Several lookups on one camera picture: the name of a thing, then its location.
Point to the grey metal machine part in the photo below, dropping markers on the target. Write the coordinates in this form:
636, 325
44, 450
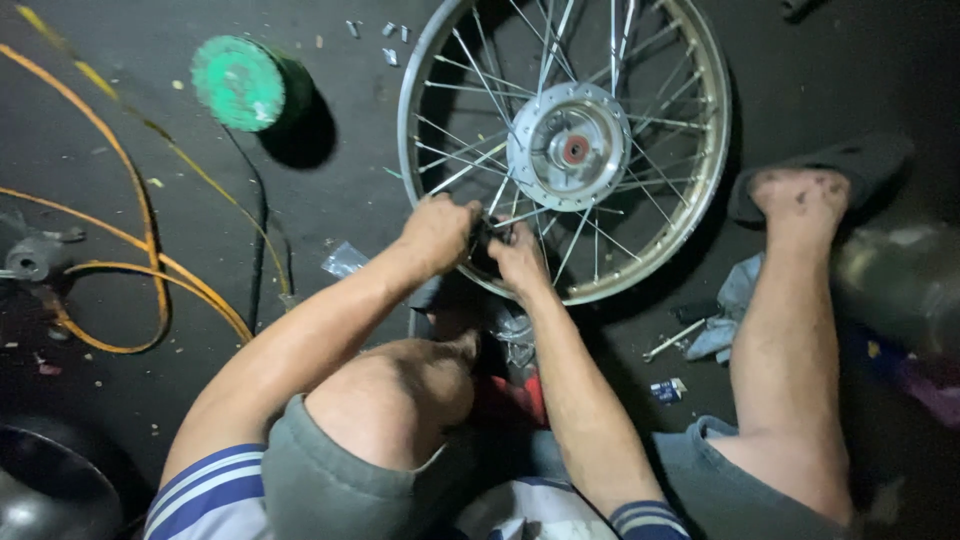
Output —
34, 255

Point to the person's left leg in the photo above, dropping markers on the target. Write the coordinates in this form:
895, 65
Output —
390, 397

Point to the person's leg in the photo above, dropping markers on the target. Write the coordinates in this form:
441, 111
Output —
390, 397
787, 337

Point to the green round tin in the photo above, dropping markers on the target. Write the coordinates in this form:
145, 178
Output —
240, 82

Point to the shiny metal cylinder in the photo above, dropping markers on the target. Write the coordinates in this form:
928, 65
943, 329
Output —
900, 285

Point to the black slipper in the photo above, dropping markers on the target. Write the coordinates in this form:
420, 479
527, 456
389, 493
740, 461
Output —
862, 161

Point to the crumpled shiny plastic wrap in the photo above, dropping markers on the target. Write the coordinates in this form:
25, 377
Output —
514, 330

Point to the person's right leg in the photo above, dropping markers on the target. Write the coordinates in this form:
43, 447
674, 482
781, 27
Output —
787, 337

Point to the person's right fingers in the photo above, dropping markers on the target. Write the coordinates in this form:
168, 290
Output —
506, 241

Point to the small silver spoke nipple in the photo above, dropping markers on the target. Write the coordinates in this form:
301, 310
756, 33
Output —
390, 57
352, 29
388, 30
405, 34

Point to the silver spoked motorcycle wheel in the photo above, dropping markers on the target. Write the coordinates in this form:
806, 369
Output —
570, 146

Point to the small black tool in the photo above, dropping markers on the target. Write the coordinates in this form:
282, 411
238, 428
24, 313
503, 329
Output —
697, 311

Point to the red stool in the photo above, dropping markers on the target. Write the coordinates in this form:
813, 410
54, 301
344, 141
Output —
517, 401

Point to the grey shorts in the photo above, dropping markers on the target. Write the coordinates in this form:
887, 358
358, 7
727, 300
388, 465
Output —
337, 487

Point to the grey rag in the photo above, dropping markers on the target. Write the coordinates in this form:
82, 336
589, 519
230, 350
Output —
731, 300

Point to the person's left hand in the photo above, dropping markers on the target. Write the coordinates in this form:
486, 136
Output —
435, 232

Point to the small blue white packet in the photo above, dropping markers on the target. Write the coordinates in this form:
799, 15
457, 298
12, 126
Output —
667, 391

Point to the person's left fingers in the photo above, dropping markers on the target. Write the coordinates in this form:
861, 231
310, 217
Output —
465, 217

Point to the silver metal wrench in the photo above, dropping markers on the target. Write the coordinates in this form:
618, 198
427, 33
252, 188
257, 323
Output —
675, 340

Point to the black spoke tool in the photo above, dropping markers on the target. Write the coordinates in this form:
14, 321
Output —
484, 247

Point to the black rubber tyre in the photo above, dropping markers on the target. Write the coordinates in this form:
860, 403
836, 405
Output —
52, 487

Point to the person's right hand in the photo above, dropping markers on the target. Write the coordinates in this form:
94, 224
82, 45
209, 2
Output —
521, 262

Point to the white blue striped shirt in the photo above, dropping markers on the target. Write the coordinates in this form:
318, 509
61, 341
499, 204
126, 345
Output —
202, 495

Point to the clear plastic bag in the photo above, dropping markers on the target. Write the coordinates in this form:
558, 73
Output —
343, 259

